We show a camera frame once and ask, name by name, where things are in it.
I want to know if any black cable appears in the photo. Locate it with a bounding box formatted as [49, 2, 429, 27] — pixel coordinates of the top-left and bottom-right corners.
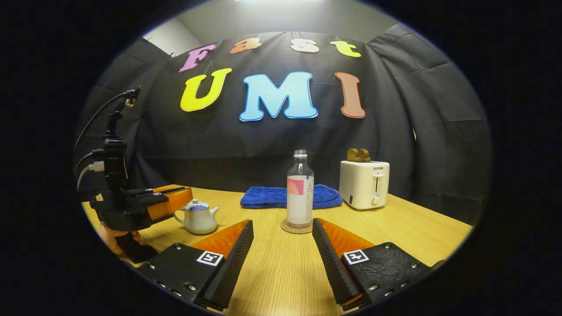
[72, 91, 132, 153]

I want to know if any clear plastic water bottle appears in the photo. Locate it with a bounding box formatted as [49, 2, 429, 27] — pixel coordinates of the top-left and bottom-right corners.
[286, 150, 315, 230]

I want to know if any blue towel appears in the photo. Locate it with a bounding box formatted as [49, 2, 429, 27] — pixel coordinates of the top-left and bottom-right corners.
[240, 184, 344, 209]

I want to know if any round woven coaster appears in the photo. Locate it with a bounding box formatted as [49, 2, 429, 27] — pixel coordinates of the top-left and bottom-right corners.
[281, 219, 315, 234]

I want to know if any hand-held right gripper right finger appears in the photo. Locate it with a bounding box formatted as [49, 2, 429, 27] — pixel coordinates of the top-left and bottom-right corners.
[312, 218, 445, 310]

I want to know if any white cable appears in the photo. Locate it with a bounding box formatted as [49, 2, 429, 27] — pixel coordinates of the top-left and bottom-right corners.
[77, 162, 106, 191]

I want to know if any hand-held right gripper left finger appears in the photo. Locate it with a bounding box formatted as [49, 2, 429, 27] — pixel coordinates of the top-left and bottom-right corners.
[137, 219, 255, 311]

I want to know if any white toaster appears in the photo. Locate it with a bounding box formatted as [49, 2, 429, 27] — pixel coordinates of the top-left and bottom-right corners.
[339, 160, 390, 210]

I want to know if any white ceramic teacup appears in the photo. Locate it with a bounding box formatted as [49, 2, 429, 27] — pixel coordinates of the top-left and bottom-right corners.
[173, 203, 220, 235]

